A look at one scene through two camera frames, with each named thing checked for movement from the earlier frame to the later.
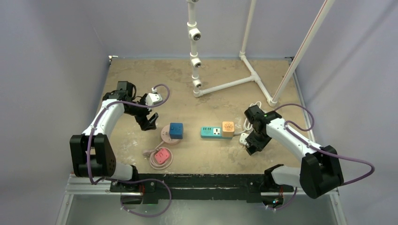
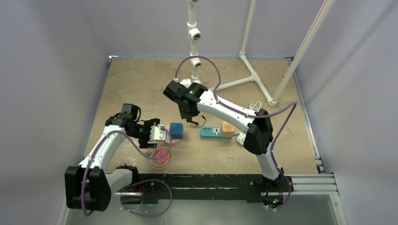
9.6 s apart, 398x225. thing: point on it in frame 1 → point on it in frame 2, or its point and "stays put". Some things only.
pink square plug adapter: x=162 y=155 stays put
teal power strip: x=212 y=132 stays put
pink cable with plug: x=160 y=159 stays put
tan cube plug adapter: x=228 y=129 stays put
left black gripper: x=144 y=123 → x=143 y=143
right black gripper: x=254 y=144 → x=189 y=109
